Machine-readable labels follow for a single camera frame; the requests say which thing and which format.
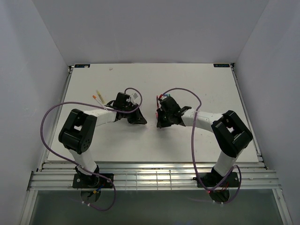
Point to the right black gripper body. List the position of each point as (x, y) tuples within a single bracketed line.
[(168, 121)]

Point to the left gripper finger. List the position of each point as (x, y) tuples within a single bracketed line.
[(138, 117), (139, 121)]

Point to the red pen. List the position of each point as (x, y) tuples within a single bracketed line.
[(157, 106)]

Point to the yellow pen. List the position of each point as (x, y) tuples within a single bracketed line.
[(100, 97)]

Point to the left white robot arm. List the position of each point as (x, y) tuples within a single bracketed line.
[(77, 132)]

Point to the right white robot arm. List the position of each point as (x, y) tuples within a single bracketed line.
[(230, 132)]

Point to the orange capped pen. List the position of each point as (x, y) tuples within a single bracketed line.
[(98, 101)]

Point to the right blue label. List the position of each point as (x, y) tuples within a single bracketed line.
[(221, 65)]

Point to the blue label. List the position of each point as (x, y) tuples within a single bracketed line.
[(81, 65), (221, 65)]

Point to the left blue label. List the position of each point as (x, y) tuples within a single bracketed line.
[(81, 65)]

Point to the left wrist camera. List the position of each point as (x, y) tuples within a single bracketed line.
[(134, 97)]

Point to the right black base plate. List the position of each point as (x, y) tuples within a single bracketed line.
[(210, 180)]

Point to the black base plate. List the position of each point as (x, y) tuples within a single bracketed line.
[(210, 180), (85, 181)]

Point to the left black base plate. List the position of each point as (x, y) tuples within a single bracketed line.
[(85, 181)]

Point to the aluminium frame rails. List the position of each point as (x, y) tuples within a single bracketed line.
[(138, 177)]

